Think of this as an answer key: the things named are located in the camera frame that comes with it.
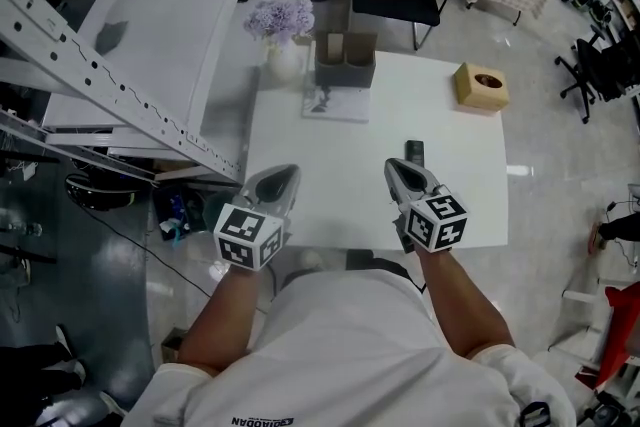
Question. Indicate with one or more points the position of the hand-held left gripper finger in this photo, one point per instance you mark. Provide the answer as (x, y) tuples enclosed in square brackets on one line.
[(295, 192), (260, 175)]

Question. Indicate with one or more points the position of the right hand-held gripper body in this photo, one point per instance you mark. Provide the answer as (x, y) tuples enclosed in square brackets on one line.
[(437, 222)]

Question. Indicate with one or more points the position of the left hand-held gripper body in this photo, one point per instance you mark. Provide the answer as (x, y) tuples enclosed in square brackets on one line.
[(248, 237)]

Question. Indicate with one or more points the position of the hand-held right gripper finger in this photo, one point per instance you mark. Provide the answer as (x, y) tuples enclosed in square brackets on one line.
[(392, 185), (417, 170)]

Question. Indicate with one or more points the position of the black remote control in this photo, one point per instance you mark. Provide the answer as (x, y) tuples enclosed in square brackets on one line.
[(415, 150)]

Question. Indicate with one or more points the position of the grey storage holder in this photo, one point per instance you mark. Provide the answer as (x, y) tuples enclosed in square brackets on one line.
[(345, 72)]

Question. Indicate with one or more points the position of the beige remote control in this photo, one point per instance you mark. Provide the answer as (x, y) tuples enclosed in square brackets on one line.
[(334, 46)]

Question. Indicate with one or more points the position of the person's left forearm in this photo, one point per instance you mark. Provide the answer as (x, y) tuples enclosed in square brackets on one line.
[(220, 320)]

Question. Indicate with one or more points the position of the person's right forearm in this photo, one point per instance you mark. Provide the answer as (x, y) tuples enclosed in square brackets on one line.
[(460, 300)]

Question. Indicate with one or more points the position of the dark open bag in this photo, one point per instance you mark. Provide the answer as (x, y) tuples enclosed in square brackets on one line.
[(175, 212)]

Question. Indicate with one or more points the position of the white picture book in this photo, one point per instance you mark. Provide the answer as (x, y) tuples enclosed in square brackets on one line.
[(335, 105)]

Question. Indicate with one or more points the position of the wooden tissue box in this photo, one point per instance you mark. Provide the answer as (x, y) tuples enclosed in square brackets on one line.
[(480, 87)]

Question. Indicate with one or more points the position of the white ceramic vase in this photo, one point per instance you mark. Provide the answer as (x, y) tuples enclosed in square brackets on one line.
[(283, 62)]

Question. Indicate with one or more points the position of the person's white shirt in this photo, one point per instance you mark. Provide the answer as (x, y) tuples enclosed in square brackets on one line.
[(340, 355)]

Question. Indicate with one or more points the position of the black helmet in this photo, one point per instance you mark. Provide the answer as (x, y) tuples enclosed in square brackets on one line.
[(97, 192)]

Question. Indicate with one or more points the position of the purple artificial flowers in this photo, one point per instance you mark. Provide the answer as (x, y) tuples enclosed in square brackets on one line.
[(280, 17)]

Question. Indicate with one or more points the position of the white perforated metal rack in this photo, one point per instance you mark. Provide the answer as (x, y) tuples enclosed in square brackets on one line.
[(100, 65)]

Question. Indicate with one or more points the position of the black swivel office chair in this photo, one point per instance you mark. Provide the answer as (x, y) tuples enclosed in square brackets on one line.
[(595, 65)]

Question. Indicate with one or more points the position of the red plastic object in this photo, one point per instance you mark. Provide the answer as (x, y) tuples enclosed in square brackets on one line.
[(620, 335)]

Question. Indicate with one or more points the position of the white power adapter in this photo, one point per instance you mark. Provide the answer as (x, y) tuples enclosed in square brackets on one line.
[(28, 171)]

